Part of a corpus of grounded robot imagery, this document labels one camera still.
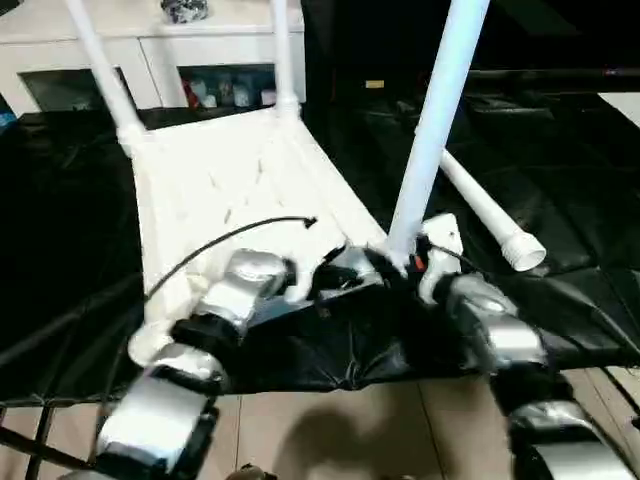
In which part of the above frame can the white cabinet with glass doors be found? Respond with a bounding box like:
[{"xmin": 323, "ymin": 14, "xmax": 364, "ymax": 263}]
[{"xmin": 0, "ymin": 0, "xmax": 306, "ymax": 114}]

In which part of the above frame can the black metal stand frame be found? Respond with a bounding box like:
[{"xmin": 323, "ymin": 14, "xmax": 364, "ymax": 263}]
[{"xmin": 0, "ymin": 399, "xmax": 76, "ymax": 480}]

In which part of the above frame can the white plastic table leg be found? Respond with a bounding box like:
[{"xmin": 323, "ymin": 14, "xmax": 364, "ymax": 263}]
[
  {"xmin": 387, "ymin": 0, "xmax": 491, "ymax": 266},
  {"xmin": 269, "ymin": 0, "xmax": 304, "ymax": 119},
  {"xmin": 439, "ymin": 148, "xmax": 547, "ymax": 274},
  {"xmin": 64, "ymin": 0, "xmax": 149, "ymax": 156}
]

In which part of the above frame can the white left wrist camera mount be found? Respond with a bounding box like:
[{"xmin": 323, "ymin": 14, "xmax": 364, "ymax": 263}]
[{"xmin": 287, "ymin": 239, "xmax": 351, "ymax": 304}]

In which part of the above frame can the black mat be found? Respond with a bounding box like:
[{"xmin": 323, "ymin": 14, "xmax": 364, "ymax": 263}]
[{"xmin": 0, "ymin": 89, "xmax": 640, "ymax": 401}]

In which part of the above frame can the white plastic table top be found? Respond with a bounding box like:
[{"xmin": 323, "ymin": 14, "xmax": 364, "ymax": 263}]
[{"xmin": 127, "ymin": 104, "xmax": 396, "ymax": 369}]

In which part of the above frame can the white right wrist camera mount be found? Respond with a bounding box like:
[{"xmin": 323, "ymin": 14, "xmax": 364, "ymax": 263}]
[{"xmin": 414, "ymin": 213, "xmax": 464, "ymax": 306}]

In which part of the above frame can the white flat board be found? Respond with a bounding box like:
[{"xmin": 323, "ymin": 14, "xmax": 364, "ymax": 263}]
[{"xmin": 597, "ymin": 92, "xmax": 640, "ymax": 126}]

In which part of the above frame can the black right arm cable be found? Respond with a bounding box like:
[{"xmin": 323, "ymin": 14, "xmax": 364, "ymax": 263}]
[{"xmin": 424, "ymin": 239, "xmax": 640, "ymax": 451}]

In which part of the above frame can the dark rounded robot part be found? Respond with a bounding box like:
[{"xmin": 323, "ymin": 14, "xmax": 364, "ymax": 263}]
[{"xmin": 234, "ymin": 464, "xmax": 276, "ymax": 480}]

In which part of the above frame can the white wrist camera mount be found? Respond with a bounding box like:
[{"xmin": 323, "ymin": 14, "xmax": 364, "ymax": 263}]
[
  {"xmin": 287, "ymin": 239, "xmax": 351, "ymax": 304},
  {"xmin": 414, "ymin": 213, "xmax": 464, "ymax": 306}
]

